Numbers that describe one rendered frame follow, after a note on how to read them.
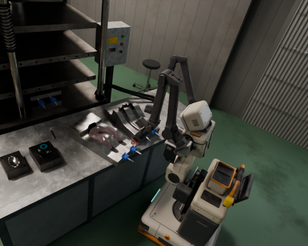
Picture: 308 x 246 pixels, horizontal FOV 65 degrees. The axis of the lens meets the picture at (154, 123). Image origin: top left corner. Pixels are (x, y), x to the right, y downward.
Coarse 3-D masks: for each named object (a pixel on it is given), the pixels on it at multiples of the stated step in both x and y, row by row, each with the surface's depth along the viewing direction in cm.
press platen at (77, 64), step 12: (72, 60) 252; (0, 72) 209; (24, 72) 216; (36, 72) 220; (48, 72) 224; (60, 72) 228; (72, 72) 233; (84, 72) 237; (0, 84) 195; (12, 84) 199; (24, 84) 202; (36, 84) 205; (48, 84) 209; (60, 84) 217; (0, 96) 187; (12, 96) 193
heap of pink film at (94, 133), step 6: (96, 126) 201; (90, 132) 196; (96, 132) 194; (108, 132) 196; (114, 132) 197; (96, 138) 189; (102, 138) 188; (114, 138) 195; (120, 138) 198; (108, 144) 188
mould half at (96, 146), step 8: (80, 120) 200; (88, 120) 202; (96, 120) 204; (72, 128) 191; (80, 128) 193; (72, 136) 195; (80, 136) 190; (88, 136) 193; (120, 136) 200; (88, 144) 189; (96, 144) 184; (112, 144) 192; (120, 144) 195; (136, 144) 199; (96, 152) 188; (104, 152) 184; (112, 152) 187; (128, 152) 190; (112, 160) 182; (120, 160) 183
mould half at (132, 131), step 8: (120, 104) 238; (136, 104) 230; (112, 112) 219; (120, 112) 216; (128, 112) 220; (112, 120) 223; (120, 120) 213; (136, 120) 219; (120, 128) 217; (128, 128) 208; (128, 136) 211; (152, 136) 216
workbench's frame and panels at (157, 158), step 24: (120, 168) 208; (144, 168) 240; (72, 192) 180; (96, 192) 204; (120, 192) 235; (24, 216) 159; (48, 216) 177; (72, 216) 200; (24, 240) 175; (48, 240) 197
